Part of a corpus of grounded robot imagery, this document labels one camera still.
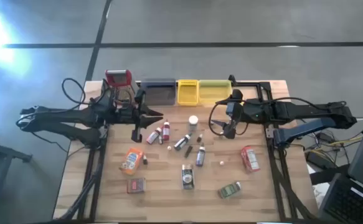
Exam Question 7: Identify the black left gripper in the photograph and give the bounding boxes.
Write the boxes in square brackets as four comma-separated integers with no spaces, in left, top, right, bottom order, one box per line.
[127,90,164,143]

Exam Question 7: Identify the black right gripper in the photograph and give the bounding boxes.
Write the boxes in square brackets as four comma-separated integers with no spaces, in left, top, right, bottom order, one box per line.
[212,89,244,139]

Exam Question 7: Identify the large red food colouring bottle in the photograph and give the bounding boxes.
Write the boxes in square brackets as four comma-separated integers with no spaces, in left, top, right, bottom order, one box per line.
[163,120,171,141]

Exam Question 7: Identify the white-lidded clear jar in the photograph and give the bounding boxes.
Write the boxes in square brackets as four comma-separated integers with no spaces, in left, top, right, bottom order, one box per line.
[188,115,199,131]

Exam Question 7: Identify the red fruit snack box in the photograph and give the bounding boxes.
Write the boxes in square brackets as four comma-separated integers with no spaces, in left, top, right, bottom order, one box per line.
[240,146,262,173]

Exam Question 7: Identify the red tin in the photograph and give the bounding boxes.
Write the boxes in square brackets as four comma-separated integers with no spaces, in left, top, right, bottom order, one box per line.
[126,177,147,195]

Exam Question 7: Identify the pink labelled bottle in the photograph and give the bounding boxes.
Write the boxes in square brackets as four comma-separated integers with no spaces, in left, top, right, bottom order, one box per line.
[146,126,163,146]

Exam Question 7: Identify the grey plastic bin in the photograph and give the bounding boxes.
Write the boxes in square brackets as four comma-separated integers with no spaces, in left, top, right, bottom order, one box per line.
[140,78,177,106]

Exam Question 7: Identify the translucent yellow-green bin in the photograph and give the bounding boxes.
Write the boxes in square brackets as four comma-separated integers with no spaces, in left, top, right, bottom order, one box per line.
[198,79,233,106]

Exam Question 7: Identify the green food colouring bottle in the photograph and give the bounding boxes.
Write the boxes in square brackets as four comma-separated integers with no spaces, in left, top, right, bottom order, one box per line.
[173,133,193,152]

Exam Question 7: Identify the blue food colouring bottle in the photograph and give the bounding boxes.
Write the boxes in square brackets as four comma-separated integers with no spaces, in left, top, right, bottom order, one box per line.
[195,143,206,167]

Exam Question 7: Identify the yellow perforated basket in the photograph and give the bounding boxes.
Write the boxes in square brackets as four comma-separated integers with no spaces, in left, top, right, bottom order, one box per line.
[177,79,200,106]

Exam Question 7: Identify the orange food box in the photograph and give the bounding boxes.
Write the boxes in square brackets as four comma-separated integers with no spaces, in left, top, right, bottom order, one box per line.
[118,147,144,176]

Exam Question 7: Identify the spice jar labelled SPICES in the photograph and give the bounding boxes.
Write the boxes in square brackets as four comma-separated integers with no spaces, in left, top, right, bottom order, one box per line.
[181,164,196,191]

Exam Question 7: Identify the black power brick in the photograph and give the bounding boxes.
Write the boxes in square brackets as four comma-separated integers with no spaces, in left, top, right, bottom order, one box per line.
[305,151,328,169]

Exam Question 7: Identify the open grey laptop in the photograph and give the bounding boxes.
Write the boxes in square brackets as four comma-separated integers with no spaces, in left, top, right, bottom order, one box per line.
[318,102,363,224]

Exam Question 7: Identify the black floor stand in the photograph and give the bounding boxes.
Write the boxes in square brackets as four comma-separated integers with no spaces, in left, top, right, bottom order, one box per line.
[0,136,33,224]

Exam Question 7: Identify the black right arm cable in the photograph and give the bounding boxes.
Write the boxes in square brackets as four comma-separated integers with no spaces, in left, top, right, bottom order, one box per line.
[208,96,347,137]

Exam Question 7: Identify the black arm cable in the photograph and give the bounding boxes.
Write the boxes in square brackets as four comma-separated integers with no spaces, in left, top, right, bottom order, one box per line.
[61,77,107,106]
[208,96,347,137]

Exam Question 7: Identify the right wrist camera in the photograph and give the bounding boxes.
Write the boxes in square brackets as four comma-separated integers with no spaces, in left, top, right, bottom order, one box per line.
[225,101,236,118]

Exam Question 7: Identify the metal box grater red handle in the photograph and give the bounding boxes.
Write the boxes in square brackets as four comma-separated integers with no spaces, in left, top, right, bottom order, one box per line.
[105,69,141,105]

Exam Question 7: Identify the black table frame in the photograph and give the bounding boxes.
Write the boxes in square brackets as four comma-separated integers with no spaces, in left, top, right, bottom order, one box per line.
[52,74,319,224]

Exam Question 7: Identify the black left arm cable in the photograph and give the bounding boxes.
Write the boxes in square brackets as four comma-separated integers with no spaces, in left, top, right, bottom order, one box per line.
[61,77,107,106]

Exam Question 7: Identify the yellow cable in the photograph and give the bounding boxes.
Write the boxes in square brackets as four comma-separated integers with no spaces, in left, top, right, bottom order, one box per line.
[329,135,363,147]

